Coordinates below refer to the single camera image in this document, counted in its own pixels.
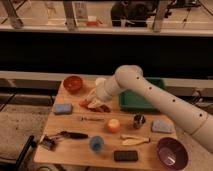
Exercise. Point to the black rectangular remote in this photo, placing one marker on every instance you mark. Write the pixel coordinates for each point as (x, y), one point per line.
(126, 155)

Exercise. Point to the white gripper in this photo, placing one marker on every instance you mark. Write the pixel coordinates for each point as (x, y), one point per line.
(93, 99)

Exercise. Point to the bunch of dark grapes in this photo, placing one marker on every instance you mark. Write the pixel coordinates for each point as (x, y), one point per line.
(101, 109)

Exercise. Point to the small metal cup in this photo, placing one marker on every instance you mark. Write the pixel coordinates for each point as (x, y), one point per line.
(138, 121)

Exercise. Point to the small metal utensil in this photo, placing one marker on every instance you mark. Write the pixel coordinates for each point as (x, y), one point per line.
(91, 119)

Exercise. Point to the yellow banana peel toy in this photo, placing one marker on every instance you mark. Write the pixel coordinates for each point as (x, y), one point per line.
(129, 140)

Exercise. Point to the orange-red bowl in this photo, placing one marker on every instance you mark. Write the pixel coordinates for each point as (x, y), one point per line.
(73, 84)

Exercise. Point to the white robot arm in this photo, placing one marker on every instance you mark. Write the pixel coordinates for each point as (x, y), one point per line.
(194, 121)

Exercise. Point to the orange fruit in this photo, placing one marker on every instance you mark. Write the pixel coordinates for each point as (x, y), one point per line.
(113, 125)

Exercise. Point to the blue plastic cup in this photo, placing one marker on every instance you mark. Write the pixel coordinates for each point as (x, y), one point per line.
(96, 143)

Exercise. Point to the black chair frame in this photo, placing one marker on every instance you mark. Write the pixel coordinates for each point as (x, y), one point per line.
(30, 143)

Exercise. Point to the black office chair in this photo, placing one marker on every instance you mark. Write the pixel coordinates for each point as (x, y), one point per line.
(135, 13)

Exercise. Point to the red chili pepper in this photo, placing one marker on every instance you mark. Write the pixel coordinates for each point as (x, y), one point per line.
(84, 103)

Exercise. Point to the blue sponge left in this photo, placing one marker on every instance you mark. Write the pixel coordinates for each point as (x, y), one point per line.
(62, 108)

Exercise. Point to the white paper cup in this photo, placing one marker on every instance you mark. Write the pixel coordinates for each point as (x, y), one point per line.
(100, 80)

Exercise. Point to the purple bowl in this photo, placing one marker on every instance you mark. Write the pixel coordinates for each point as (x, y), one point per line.
(172, 153)

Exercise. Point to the green plastic tray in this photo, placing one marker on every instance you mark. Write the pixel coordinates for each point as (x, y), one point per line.
(132, 102)

